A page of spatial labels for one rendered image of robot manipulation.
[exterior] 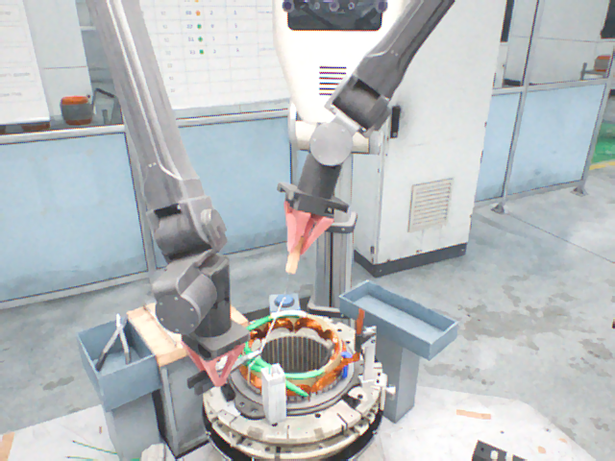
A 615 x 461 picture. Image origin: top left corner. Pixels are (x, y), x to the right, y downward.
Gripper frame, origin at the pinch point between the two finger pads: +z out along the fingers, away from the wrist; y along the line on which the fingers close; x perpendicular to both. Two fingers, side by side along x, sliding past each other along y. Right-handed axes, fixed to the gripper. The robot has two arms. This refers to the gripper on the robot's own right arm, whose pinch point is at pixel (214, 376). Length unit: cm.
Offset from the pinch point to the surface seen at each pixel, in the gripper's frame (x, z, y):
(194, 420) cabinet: 8.7, 30.9, -22.4
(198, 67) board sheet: 125, -23, -195
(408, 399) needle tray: 50, 32, 5
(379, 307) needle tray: 51, 12, -6
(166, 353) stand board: 3.7, 10.4, -22.2
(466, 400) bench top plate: 65, 36, 13
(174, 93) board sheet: 112, -10, -200
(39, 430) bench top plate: -15, 40, -52
